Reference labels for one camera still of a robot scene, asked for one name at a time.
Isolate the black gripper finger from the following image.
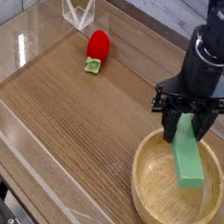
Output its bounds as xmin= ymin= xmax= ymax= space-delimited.
xmin=161 ymin=108 xmax=181 ymax=142
xmin=191 ymin=109 xmax=219 ymax=141

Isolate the clear acrylic corner bracket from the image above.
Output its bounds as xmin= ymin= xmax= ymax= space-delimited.
xmin=61 ymin=0 xmax=95 ymax=31

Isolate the red plush strawberry toy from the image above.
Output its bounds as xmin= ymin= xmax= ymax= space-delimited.
xmin=85 ymin=30 xmax=110 ymax=74

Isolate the clear acrylic tray wall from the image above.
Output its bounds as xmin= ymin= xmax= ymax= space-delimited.
xmin=0 ymin=98 xmax=116 ymax=224

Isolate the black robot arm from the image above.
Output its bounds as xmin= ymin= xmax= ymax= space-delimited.
xmin=151 ymin=0 xmax=224 ymax=142

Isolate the green stick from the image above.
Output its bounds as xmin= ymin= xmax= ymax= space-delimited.
xmin=172 ymin=113 xmax=205 ymax=189

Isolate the brown wooden bowl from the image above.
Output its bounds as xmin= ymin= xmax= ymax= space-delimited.
xmin=131 ymin=129 xmax=224 ymax=224

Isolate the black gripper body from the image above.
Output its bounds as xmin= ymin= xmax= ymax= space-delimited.
xmin=151 ymin=75 xmax=224 ymax=114

